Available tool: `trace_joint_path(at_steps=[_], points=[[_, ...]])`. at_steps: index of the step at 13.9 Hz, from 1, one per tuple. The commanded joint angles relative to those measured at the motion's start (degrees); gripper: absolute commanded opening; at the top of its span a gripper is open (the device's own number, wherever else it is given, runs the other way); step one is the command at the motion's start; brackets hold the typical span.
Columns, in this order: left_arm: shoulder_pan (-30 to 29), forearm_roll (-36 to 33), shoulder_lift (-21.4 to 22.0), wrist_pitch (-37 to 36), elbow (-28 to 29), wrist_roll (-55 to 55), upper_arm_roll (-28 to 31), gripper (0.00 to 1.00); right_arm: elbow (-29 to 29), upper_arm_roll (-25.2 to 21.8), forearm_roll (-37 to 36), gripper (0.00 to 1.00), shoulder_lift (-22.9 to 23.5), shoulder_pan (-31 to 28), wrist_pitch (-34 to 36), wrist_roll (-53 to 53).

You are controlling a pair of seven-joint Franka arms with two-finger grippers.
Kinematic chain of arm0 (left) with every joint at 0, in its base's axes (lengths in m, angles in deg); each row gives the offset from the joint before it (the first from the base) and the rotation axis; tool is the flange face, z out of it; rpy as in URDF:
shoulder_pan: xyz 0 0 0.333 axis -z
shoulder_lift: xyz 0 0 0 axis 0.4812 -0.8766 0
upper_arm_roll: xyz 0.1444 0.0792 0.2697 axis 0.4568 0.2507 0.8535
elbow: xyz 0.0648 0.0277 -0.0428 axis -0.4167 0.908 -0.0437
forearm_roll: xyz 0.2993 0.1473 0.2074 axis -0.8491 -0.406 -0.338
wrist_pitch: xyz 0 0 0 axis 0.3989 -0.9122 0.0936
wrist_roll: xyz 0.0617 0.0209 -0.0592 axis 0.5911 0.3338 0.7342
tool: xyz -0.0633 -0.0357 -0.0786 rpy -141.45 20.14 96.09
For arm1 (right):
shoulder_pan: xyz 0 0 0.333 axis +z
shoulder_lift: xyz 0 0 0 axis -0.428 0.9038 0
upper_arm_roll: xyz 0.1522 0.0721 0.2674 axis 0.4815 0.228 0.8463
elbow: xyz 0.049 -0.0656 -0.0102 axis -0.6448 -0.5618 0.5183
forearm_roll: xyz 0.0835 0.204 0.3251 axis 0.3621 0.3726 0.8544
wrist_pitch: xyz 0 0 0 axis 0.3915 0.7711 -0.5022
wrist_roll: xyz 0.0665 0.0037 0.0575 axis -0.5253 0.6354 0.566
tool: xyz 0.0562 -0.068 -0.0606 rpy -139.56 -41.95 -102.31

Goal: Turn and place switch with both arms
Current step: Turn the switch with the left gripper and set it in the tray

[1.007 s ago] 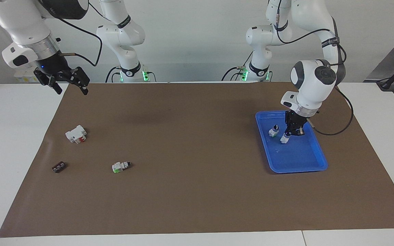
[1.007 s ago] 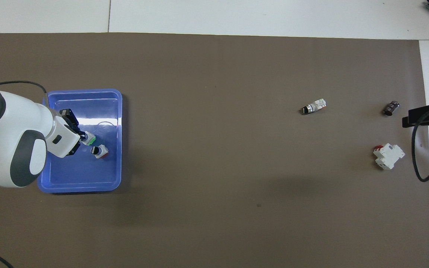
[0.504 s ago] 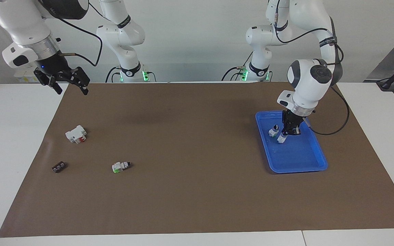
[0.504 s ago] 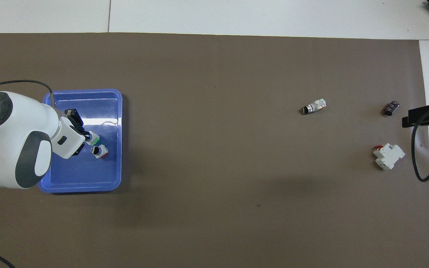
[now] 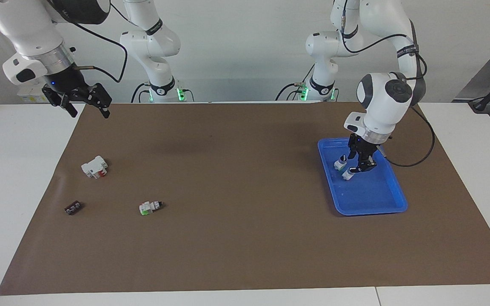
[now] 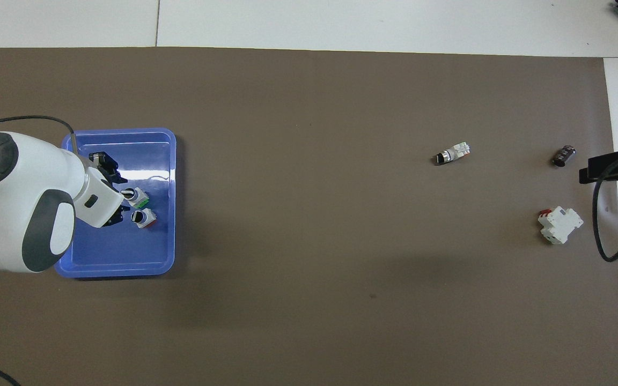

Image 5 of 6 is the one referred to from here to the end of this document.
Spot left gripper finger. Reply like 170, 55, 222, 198
362, 155, 379, 173
347, 147, 362, 173

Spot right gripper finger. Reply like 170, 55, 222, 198
84, 83, 113, 119
42, 84, 78, 118

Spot blue plastic tray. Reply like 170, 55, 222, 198
317, 136, 408, 217

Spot white yellow boxes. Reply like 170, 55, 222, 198
17, 83, 48, 103

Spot white circuit breaker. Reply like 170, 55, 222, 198
81, 156, 108, 179

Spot green white connector lower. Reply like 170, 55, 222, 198
139, 201, 164, 216

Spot brown table mat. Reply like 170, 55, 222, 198
0, 102, 490, 296

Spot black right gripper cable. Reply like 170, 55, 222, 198
64, 17, 129, 84

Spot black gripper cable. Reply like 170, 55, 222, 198
339, 0, 436, 168
64, 17, 129, 84

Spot black right base cable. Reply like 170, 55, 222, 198
131, 82, 150, 103

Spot black base cable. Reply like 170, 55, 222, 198
276, 64, 316, 102
131, 82, 150, 103

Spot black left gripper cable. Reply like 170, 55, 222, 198
339, 0, 436, 168

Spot black left base cable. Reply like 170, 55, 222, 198
276, 64, 316, 102

